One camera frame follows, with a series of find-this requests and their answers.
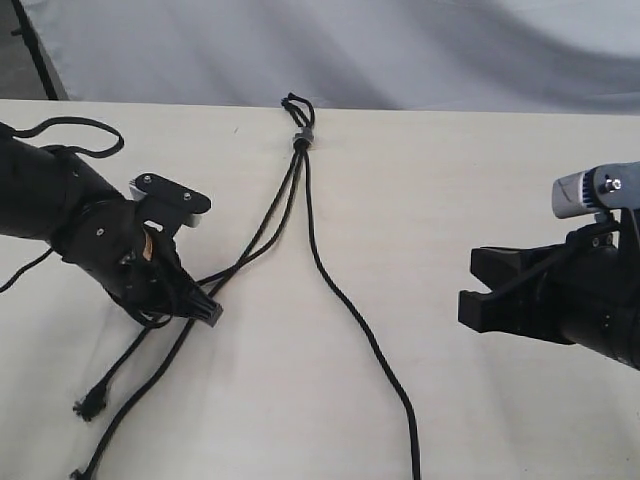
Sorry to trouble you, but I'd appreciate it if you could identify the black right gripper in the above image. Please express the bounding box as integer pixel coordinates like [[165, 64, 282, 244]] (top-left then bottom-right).
[[458, 220, 639, 370]]

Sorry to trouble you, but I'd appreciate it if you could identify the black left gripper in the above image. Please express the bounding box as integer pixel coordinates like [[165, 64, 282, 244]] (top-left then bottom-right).
[[54, 199, 223, 328]]

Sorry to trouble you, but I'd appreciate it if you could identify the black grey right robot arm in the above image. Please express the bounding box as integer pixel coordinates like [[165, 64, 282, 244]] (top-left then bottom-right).
[[458, 212, 639, 369]]

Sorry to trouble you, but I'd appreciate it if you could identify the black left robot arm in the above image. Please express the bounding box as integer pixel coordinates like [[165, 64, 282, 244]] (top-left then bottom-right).
[[1, 116, 222, 325]]

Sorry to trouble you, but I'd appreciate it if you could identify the grey fabric backdrop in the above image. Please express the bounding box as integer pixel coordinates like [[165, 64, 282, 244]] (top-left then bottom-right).
[[24, 1, 639, 114]]

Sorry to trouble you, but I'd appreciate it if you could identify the black backdrop stand pole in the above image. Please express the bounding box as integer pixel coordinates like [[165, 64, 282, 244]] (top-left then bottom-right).
[[11, 0, 59, 101]]

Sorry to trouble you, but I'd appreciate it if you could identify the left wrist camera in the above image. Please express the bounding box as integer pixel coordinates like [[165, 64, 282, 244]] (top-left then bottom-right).
[[129, 173, 212, 237]]

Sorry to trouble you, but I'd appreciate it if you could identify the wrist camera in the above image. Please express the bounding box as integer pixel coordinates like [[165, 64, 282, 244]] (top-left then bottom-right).
[[129, 173, 212, 237], [551, 162, 639, 219]]

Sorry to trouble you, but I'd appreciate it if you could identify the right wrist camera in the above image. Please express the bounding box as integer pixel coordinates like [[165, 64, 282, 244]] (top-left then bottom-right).
[[551, 162, 639, 219]]

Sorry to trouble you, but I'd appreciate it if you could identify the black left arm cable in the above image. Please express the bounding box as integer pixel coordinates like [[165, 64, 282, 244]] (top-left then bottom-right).
[[0, 116, 125, 296]]

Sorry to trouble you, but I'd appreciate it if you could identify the dark grey plastic cable clamp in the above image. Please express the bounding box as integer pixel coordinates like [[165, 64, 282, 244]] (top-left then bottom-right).
[[293, 128, 314, 150]]

